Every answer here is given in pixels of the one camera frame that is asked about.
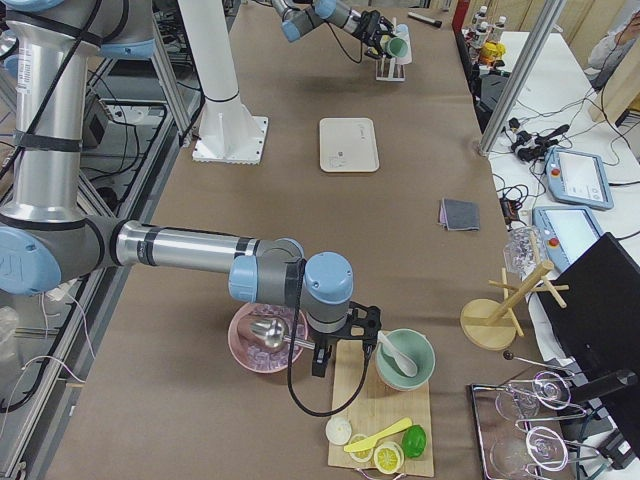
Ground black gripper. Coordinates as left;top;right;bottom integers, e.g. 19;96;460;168
309;327;345;377
357;10;396;59

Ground teach pendant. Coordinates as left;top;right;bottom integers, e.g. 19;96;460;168
532;206;603;273
545;147;614;210

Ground green lime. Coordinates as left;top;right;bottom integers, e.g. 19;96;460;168
401;425;427;459

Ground green bowl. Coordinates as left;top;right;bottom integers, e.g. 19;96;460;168
375;328;437;393

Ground green cup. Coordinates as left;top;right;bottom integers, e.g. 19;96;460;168
384;36;412;65

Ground clear plastic cup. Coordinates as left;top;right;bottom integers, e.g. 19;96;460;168
503;226;539;277

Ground stacked lemon slices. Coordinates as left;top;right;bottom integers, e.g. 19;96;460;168
373;441;404;475

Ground white plastic spoon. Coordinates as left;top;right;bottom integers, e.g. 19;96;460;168
377;331;418;378

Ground metal ice scoop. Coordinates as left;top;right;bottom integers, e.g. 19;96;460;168
250;317;292;351

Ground wooden mug tree stand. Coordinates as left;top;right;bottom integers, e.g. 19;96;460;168
460;231;569;351

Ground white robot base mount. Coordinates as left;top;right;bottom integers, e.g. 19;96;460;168
178;0;268;165

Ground cream rabbit tray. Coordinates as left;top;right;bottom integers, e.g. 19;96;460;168
319;117;379;173

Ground yellow plastic knife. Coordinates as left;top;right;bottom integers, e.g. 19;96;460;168
343;417;413;453

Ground upper teach pendant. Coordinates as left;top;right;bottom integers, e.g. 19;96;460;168
545;147;614;210

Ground lower teach pendant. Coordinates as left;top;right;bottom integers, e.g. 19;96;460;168
532;206;603;273

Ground aluminium frame post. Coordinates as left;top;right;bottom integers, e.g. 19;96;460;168
478;0;566;157

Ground pink bowl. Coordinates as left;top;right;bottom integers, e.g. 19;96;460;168
228;303;294;374

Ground black marker pen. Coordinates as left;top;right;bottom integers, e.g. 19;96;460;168
408;11;442;28

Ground grey folded cloth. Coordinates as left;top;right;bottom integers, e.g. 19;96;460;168
442;198;480;231

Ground white wire cup rack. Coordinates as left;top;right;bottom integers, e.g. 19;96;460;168
375;18;405;82

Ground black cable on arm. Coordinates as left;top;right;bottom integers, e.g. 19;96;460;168
287;257;376;417
324;19;366;65

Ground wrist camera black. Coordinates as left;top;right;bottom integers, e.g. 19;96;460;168
339;301;382;355

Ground single lemon slice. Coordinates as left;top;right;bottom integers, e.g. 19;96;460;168
349;433;373;463

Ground bamboo cutting board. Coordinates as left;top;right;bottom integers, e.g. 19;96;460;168
331;341;435;477

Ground black monitor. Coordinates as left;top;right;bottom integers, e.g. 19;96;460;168
539;233;639;453

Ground white toy bun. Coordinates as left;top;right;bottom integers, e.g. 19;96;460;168
325;416;352;446

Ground black glass rack tray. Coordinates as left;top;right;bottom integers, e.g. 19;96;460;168
467;357;640;480

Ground purple cloth underneath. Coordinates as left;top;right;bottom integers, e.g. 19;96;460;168
438;200;447;226

